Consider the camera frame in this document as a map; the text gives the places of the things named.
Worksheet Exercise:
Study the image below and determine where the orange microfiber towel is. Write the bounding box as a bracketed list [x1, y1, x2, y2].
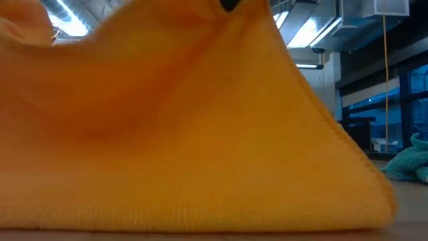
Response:
[0, 0, 399, 234]

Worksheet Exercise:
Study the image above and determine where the teal microfiber towel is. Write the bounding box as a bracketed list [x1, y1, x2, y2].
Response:
[380, 133, 428, 184]

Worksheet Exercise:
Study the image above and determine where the long ceiling light bar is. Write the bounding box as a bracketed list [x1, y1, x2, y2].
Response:
[294, 63, 324, 70]

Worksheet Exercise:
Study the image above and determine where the white ceiling vent box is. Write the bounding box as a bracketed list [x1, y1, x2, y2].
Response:
[362, 0, 411, 18]

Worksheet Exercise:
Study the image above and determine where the black cabinet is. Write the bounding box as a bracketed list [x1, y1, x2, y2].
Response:
[340, 116, 377, 151]

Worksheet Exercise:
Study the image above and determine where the yellow hanging cable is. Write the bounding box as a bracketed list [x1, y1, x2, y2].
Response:
[382, 13, 391, 153]

